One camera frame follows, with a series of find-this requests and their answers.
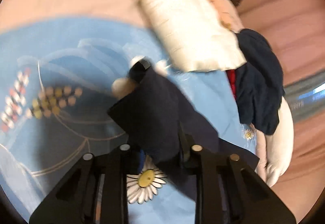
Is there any navy blue collared jacket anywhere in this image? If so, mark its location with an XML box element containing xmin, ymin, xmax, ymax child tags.
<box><xmin>108</xmin><ymin>59</ymin><xmax>259</xmax><ymax>200</ymax></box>

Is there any light blue floral bedsheet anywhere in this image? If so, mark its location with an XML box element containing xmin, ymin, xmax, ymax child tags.
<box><xmin>1</xmin><ymin>17</ymin><xmax>257</xmax><ymax>221</ymax></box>

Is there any dark navy crumpled garment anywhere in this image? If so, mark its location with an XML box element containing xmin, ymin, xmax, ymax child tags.
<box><xmin>235</xmin><ymin>28</ymin><xmax>285</xmax><ymax>136</ymax></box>

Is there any white fluffy pillow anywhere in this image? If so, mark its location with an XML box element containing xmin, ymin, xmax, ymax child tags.
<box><xmin>254</xmin><ymin>99</ymin><xmax>294</xmax><ymax>187</ymax></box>

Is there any red garment under navy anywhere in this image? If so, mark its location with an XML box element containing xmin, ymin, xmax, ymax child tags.
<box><xmin>226</xmin><ymin>70</ymin><xmax>236</xmax><ymax>98</ymax></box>

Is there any grey window frame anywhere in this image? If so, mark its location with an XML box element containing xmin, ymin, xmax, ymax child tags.
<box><xmin>284</xmin><ymin>76</ymin><xmax>324</xmax><ymax>123</ymax></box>

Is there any white puffy garment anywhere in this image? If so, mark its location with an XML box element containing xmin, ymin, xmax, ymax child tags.
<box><xmin>138</xmin><ymin>0</ymin><xmax>246</xmax><ymax>72</ymax></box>

